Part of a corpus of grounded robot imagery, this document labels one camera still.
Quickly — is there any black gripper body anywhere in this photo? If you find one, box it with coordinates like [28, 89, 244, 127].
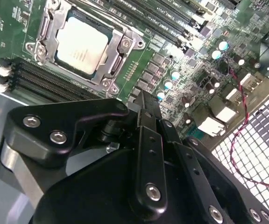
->
[38, 120, 207, 224]

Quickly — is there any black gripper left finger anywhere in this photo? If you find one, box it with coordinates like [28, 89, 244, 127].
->
[0, 90, 168, 217]

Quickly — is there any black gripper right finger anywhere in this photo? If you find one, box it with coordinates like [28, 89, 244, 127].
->
[147, 92, 269, 224]

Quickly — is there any silver CPU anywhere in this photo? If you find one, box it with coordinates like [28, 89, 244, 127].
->
[56, 15, 110, 76]

